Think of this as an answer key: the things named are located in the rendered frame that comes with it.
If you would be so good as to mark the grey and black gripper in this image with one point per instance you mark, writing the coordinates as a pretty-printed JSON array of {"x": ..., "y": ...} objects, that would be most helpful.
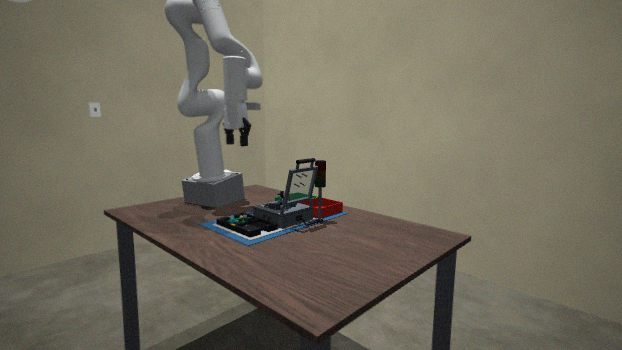
[{"x": 235, "y": 115}]

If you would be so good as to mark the red bin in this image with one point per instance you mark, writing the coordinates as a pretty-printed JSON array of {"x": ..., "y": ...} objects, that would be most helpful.
[{"x": 329, "y": 207}]

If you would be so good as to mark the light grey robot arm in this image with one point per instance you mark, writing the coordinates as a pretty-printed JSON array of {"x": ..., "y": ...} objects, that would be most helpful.
[{"x": 191, "y": 102}]

